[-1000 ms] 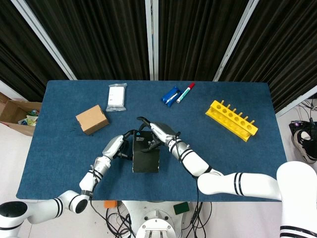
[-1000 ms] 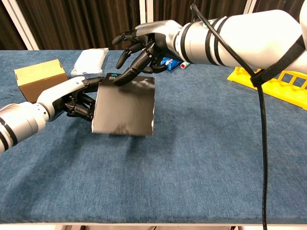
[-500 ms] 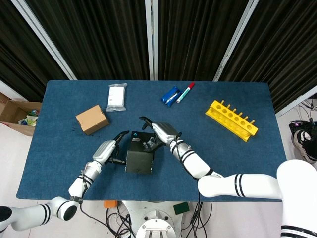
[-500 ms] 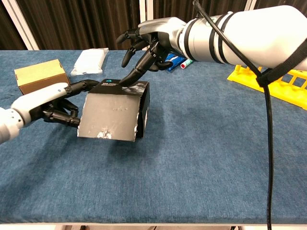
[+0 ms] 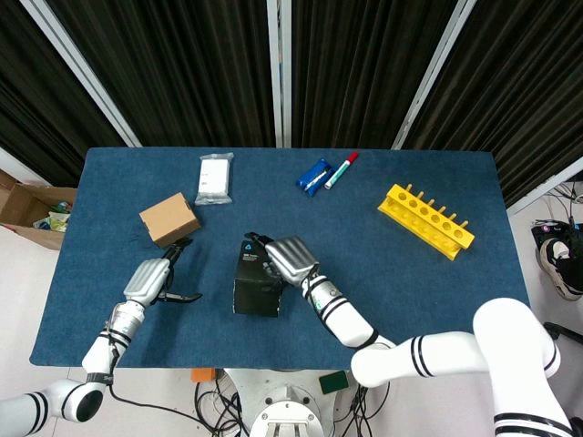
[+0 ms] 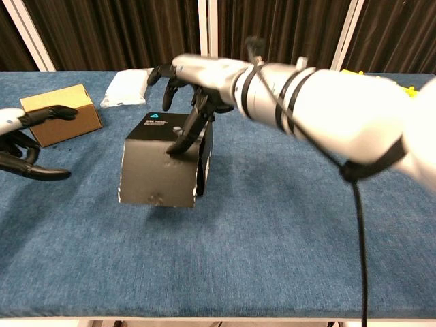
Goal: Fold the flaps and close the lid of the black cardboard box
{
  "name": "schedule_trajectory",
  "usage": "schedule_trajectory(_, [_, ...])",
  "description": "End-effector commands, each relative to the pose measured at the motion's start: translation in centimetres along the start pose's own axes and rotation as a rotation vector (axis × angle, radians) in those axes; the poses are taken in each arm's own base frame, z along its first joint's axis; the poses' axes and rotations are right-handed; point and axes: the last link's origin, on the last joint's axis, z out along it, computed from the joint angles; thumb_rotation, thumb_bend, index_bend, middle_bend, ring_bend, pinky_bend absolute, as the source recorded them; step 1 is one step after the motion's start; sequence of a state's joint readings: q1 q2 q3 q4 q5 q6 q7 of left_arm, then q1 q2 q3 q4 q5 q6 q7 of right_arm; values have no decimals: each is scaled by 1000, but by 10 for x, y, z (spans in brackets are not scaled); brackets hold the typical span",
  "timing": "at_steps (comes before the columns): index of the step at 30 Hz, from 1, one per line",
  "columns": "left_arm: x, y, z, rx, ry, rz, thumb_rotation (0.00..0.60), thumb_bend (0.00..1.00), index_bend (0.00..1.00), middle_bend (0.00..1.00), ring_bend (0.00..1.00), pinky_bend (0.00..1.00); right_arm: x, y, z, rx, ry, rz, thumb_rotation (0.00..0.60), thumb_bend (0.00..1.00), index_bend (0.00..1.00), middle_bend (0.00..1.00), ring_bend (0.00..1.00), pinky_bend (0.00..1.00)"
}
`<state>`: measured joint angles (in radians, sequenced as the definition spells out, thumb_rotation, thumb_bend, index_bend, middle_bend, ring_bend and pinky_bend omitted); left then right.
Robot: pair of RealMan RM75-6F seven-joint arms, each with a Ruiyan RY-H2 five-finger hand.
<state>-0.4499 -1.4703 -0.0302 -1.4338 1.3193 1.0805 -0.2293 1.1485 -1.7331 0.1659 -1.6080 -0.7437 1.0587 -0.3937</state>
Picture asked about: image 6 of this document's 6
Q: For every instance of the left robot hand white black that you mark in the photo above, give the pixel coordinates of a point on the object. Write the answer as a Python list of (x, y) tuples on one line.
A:
[(10, 122)]

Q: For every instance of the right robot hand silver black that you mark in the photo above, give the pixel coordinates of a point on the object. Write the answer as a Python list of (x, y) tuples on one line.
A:
[(207, 73)]

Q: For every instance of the black cardboard box with flaps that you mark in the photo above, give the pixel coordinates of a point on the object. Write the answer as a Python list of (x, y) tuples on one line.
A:
[(156, 177)]

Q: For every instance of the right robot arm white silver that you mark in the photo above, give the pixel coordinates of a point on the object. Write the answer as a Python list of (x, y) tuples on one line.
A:
[(340, 109)]

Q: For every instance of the brown cardboard box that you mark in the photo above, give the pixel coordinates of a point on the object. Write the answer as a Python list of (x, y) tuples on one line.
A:
[(68, 129)]

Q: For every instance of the white plastic packet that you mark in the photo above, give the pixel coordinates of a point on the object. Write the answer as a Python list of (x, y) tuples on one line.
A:
[(126, 88)]

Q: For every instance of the dark brown curtain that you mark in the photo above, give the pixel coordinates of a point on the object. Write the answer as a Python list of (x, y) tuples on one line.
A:
[(102, 34)]

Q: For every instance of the blue table cloth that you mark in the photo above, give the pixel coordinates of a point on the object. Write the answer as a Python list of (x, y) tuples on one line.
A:
[(204, 255)]

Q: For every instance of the yellow test tube rack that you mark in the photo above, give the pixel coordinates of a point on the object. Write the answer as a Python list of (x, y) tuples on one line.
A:
[(408, 90)]

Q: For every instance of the white metal frame post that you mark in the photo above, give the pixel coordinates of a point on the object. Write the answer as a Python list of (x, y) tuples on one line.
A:
[(345, 34), (30, 37), (208, 27)]

